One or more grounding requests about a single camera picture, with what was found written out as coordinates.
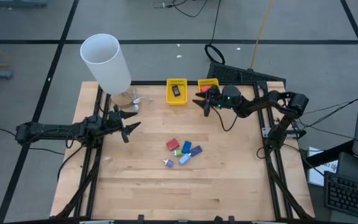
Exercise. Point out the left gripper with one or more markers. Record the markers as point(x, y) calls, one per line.
point(115, 123)

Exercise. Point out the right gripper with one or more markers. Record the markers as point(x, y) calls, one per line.
point(216, 98)

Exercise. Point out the small red white charger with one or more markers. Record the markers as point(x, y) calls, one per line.
point(205, 88)

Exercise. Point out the black digital display device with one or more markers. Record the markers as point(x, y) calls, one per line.
point(176, 91)

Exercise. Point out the red square wall charger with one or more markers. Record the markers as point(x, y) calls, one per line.
point(172, 144)

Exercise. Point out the navy blue power bank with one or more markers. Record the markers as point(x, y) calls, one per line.
point(196, 150)

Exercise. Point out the purple white wall charger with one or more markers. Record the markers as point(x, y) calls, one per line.
point(168, 163)

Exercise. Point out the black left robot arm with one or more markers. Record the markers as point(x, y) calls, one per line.
point(51, 130)

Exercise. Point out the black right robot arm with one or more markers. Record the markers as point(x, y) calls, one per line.
point(259, 104)

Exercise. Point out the yellow plastic basket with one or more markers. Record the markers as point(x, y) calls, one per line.
point(170, 99)
point(208, 81)

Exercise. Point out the black mesh panel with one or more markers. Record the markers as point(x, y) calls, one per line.
point(228, 73)

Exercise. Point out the white cylindrical tube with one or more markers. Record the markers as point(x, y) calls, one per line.
point(104, 62)

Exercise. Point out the light blue multiport charger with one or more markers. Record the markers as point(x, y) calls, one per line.
point(184, 159)

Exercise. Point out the black table clamp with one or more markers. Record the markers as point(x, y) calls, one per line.
point(231, 218)
point(140, 217)

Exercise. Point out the white label strip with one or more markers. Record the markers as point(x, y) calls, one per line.
point(96, 222)
point(269, 222)

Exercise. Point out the black desk edge bar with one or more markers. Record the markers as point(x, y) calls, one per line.
point(328, 154)

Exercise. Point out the white paper sheet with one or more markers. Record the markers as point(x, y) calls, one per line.
point(317, 177)

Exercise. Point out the black computer keyboard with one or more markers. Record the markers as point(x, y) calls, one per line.
point(350, 196)

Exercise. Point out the green white wall charger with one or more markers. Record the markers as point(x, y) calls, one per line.
point(178, 153)

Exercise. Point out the silver metal bracket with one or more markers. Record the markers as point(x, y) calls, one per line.
point(265, 132)

